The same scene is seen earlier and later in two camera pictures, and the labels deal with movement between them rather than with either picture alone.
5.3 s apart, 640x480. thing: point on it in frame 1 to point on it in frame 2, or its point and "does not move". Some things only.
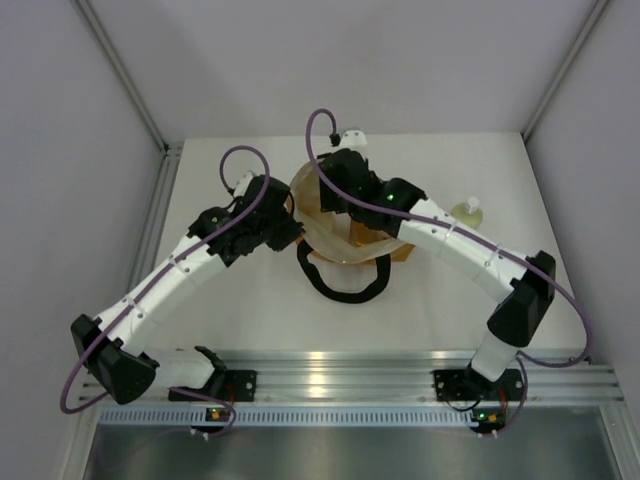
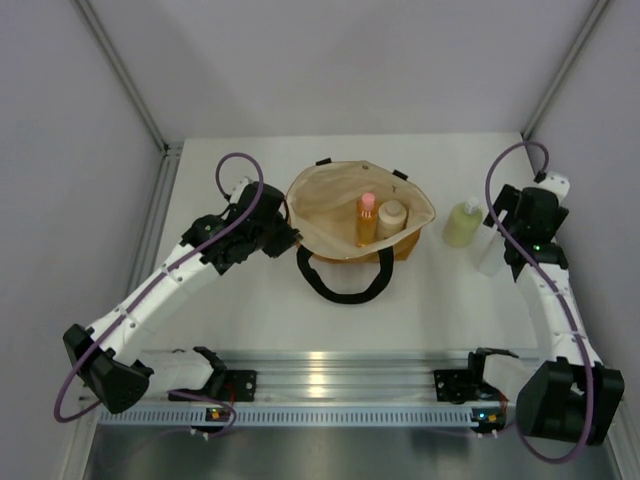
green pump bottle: x=468 y=213 does not move
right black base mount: x=458 y=385 does not move
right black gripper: x=328 y=202 to x=507 y=200
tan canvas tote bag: x=327 y=233 does not move
